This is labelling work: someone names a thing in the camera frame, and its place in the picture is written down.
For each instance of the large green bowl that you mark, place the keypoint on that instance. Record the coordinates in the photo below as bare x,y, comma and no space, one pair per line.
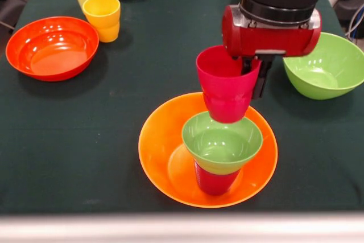
327,72

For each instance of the dark green tablecloth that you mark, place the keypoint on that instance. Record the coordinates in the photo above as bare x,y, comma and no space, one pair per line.
85,140

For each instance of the wide red-orange bowl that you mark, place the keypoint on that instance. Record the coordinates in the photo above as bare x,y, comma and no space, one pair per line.
52,52

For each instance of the small green bowl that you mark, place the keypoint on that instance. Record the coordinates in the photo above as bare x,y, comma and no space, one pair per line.
221,143

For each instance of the yellow cup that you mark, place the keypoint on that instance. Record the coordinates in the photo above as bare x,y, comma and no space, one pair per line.
102,18

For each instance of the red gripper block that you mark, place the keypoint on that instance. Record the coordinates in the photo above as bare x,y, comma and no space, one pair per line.
270,41

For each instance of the pink cup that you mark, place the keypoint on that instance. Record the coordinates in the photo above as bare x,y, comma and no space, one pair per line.
224,95

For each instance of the purple cup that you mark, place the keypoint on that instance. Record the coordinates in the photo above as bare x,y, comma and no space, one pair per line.
216,183

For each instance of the large orange bowl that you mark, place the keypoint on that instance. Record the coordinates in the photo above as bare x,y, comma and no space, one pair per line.
159,152

